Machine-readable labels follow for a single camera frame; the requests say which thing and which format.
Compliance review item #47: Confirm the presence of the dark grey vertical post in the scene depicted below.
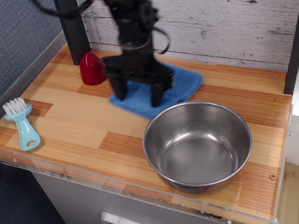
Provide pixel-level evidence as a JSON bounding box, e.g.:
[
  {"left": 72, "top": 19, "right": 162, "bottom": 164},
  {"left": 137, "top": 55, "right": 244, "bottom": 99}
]
[{"left": 54, "top": 0, "right": 91, "bottom": 65}]

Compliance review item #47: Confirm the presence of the blue cloth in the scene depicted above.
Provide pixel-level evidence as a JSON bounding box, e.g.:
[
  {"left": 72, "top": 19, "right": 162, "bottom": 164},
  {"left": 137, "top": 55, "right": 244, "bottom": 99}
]
[{"left": 110, "top": 65, "right": 203, "bottom": 119}]

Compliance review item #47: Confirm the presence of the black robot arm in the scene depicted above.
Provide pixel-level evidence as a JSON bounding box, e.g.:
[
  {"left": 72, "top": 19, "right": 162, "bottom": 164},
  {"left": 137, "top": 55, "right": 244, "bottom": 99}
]
[{"left": 102, "top": 0, "right": 174, "bottom": 107}]

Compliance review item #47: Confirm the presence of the red egg-shaped object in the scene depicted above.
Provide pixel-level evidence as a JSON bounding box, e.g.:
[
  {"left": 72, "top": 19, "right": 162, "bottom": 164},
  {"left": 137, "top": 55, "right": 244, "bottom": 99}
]
[{"left": 79, "top": 52, "right": 107, "bottom": 86}]

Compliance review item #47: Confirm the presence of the light blue scrub brush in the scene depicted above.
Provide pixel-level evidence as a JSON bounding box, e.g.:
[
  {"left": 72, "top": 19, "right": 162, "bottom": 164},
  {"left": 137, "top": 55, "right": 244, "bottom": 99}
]
[{"left": 2, "top": 97, "right": 41, "bottom": 152}]

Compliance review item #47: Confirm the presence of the stainless steel pot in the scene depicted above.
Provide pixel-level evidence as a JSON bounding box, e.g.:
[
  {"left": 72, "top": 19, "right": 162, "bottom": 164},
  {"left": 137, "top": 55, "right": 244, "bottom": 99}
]
[{"left": 142, "top": 100, "right": 253, "bottom": 194}]

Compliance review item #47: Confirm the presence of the clear acrylic table guard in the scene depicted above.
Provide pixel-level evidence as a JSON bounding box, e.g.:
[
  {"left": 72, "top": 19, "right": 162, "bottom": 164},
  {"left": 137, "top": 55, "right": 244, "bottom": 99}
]
[{"left": 0, "top": 92, "right": 292, "bottom": 224}]

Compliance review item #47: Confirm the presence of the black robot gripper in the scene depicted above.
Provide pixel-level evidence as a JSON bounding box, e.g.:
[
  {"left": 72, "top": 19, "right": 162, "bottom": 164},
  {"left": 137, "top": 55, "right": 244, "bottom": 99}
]
[{"left": 102, "top": 36, "right": 175, "bottom": 107}]

